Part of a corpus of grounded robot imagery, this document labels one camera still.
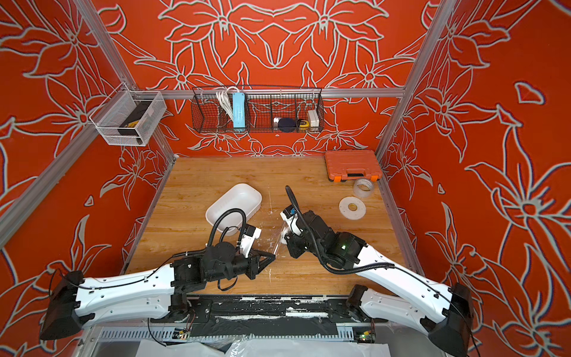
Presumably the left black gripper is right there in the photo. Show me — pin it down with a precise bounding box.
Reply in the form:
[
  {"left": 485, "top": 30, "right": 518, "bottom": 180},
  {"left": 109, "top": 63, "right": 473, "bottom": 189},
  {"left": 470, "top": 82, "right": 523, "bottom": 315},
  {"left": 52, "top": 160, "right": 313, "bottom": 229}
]
[{"left": 208, "top": 249, "right": 278, "bottom": 285}]

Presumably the test tube blue cap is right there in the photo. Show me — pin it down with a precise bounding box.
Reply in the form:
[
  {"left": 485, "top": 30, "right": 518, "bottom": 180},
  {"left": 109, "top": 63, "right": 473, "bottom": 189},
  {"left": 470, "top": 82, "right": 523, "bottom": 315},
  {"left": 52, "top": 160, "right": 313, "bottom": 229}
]
[{"left": 273, "top": 223, "right": 289, "bottom": 257}]

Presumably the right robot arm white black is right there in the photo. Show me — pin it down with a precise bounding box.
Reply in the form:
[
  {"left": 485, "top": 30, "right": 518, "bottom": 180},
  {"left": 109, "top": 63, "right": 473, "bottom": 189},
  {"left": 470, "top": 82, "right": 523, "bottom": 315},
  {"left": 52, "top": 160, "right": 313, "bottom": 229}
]
[{"left": 280, "top": 206, "right": 474, "bottom": 356}]

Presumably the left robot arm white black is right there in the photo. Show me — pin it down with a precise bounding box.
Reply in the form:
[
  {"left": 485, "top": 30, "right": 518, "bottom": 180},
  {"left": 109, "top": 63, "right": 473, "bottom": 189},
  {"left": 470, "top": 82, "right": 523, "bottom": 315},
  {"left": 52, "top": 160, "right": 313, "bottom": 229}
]
[{"left": 40, "top": 242, "right": 276, "bottom": 341}]

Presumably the white flat tape roll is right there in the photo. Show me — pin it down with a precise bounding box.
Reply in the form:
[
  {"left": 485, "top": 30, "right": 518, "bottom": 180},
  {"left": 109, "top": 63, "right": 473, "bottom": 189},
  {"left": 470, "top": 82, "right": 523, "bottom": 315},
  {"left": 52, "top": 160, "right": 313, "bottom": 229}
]
[{"left": 338, "top": 196, "right": 367, "bottom": 220}]

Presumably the clear tape roll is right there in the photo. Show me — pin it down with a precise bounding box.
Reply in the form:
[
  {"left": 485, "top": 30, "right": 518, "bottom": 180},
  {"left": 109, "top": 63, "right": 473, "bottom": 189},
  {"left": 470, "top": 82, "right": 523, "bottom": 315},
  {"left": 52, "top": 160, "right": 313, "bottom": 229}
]
[{"left": 353, "top": 178, "right": 375, "bottom": 199}]

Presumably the white plastic tray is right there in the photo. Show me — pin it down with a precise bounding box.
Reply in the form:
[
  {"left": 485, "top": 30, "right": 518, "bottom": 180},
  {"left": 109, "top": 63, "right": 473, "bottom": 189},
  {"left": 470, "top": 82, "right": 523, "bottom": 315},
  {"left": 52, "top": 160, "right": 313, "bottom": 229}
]
[{"left": 205, "top": 183, "right": 263, "bottom": 236}]

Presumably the orange tool case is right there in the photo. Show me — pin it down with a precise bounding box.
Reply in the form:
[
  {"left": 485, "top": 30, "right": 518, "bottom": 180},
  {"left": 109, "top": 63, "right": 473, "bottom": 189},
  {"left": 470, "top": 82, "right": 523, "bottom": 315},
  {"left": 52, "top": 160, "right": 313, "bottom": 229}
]
[{"left": 324, "top": 150, "right": 382, "bottom": 182}]

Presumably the dark round object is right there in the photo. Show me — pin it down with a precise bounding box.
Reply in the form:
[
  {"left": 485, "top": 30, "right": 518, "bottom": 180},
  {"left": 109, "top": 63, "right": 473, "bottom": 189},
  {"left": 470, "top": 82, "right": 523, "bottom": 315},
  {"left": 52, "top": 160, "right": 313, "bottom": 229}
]
[{"left": 277, "top": 118, "right": 297, "bottom": 133}]

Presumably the white small box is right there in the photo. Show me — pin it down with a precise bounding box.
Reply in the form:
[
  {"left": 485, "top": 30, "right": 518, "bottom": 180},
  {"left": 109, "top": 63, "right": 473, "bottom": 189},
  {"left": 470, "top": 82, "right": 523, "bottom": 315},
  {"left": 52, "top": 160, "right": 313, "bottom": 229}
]
[{"left": 307, "top": 109, "right": 320, "bottom": 129}]

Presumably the light blue box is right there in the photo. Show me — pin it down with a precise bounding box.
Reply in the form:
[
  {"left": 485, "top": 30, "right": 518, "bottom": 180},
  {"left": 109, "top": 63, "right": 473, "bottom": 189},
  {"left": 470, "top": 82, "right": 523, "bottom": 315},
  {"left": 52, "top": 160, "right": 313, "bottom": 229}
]
[{"left": 232, "top": 92, "right": 246, "bottom": 132}]

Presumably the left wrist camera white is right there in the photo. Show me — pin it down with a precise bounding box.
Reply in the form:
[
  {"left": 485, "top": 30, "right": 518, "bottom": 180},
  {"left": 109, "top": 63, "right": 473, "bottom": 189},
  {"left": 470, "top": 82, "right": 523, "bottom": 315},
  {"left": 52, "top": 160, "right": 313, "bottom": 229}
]
[{"left": 239, "top": 224, "right": 262, "bottom": 258}]

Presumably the black wire basket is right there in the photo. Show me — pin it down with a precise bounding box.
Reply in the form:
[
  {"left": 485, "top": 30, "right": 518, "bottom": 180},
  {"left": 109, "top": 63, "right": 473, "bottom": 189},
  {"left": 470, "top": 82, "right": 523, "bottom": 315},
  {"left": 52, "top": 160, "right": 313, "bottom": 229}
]
[{"left": 191, "top": 86, "right": 325, "bottom": 134}]

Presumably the white cable bundle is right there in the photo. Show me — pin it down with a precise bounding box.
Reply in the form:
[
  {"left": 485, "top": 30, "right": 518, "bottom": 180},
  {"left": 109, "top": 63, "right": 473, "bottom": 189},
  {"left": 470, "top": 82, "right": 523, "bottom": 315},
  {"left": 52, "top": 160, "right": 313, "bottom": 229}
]
[{"left": 216, "top": 88, "right": 236, "bottom": 123}]

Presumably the clear acrylic wall box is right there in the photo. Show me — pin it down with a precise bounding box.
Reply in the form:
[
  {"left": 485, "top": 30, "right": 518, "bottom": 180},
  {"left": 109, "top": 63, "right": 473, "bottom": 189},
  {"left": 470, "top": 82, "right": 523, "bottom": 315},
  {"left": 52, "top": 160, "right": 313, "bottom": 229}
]
[{"left": 89, "top": 90, "right": 167, "bottom": 147}]

